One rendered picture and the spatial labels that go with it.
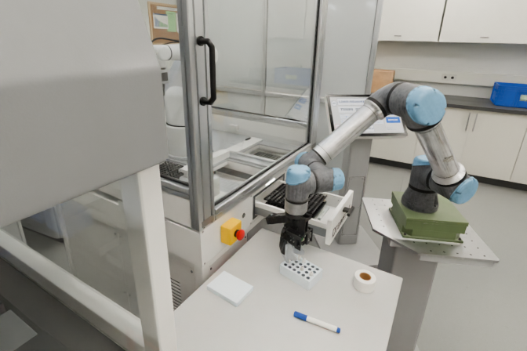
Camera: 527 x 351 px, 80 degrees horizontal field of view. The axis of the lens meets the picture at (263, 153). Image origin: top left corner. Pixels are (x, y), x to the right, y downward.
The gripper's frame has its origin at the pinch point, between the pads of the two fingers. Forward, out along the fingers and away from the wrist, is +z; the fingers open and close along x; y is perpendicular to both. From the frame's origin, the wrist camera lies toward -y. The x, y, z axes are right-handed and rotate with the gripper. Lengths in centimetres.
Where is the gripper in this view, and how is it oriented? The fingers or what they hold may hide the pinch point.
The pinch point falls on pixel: (287, 257)
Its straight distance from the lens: 117.4
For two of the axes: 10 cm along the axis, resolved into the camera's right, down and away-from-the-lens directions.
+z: -0.2, 9.4, 3.5
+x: 6.6, -2.5, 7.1
